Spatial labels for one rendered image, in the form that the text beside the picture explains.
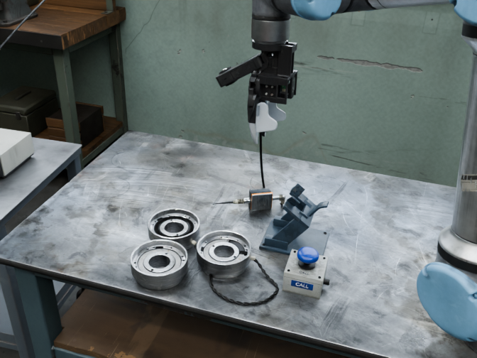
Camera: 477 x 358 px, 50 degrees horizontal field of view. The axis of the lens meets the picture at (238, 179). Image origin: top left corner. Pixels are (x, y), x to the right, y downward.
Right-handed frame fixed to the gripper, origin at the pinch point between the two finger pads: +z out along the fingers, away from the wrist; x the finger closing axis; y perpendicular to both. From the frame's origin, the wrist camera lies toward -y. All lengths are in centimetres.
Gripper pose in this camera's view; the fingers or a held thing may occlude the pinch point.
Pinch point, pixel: (257, 133)
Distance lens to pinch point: 110.7
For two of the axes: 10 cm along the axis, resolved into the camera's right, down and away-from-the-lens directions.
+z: -0.1, 8.9, 4.5
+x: 3.7, -4.2, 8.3
